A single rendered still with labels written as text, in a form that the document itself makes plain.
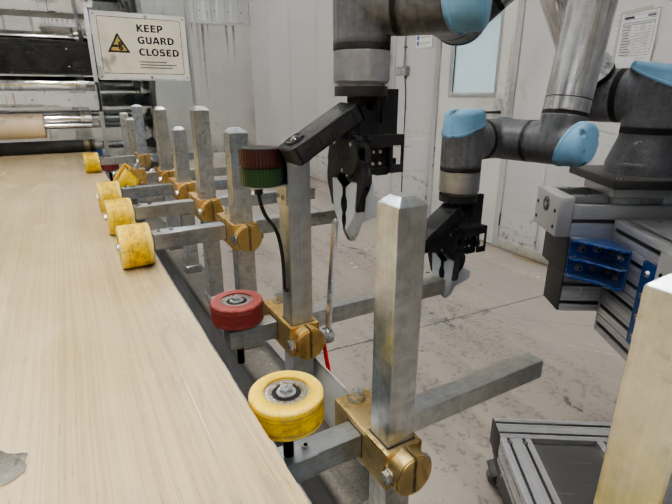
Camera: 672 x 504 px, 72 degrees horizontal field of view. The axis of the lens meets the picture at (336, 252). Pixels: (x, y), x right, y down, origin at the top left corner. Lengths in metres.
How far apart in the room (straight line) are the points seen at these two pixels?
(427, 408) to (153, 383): 0.34
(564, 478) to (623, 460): 1.20
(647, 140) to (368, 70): 0.72
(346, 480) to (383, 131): 0.48
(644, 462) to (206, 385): 0.40
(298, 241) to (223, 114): 8.92
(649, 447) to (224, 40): 9.48
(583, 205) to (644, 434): 0.85
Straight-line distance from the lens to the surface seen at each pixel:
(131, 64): 2.89
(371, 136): 0.63
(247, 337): 0.75
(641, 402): 0.32
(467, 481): 1.75
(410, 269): 0.46
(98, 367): 0.63
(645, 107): 1.19
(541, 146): 0.89
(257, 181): 0.62
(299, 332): 0.71
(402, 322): 0.48
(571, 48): 0.91
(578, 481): 1.55
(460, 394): 0.67
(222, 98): 9.55
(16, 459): 0.52
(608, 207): 1.17
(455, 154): 0.87
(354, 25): 0.63
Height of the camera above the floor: 1.21
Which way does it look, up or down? 19 degrees down
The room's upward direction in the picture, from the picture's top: straight up
